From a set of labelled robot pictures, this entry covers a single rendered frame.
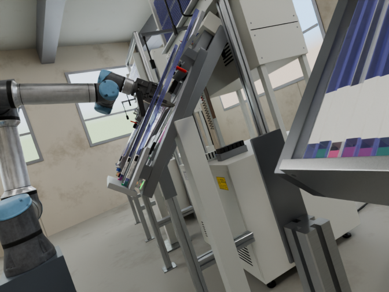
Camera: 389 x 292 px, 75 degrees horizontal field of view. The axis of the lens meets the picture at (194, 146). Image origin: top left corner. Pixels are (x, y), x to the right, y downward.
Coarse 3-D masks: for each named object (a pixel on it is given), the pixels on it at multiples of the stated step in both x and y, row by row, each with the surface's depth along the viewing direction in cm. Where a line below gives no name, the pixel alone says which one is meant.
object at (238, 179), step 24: (216, 168) 120; (240, 168) 112; (192, 192) 166; (240, 192) 111; (264, 192) 116; (240, 216) 113; (264, 216) 115; (336, 216) 130; (264, 240) 114; (264, 264) 113; (288, 264) 117
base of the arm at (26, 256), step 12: (24, 240) 81; (36, 240) 84; (48, 240) 88; (12, 252) 80; (24, 252) 80; (36, 252) 82; (48, 252) 85; (12, 264) 80; (24, 264) 79; (36, 264) 81
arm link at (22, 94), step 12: (0, 84) 85; (12, 84) 86; (24, 84) 89; (36, 84) 90; (48, 84) 92; (60, 84) 93; (72, 84) 95; (84, 84) 97; (96, 84) 99; (108, 84) 98; (0, 96) 84; (12, 96) 85; (24, 96) 88; (36, 96) 89; (48, 96) 91; (60, 96) 92; (72, 96) 94; (84, 96) 96; (96, 96) 98; (108, 96) 97; (0, 108) 87
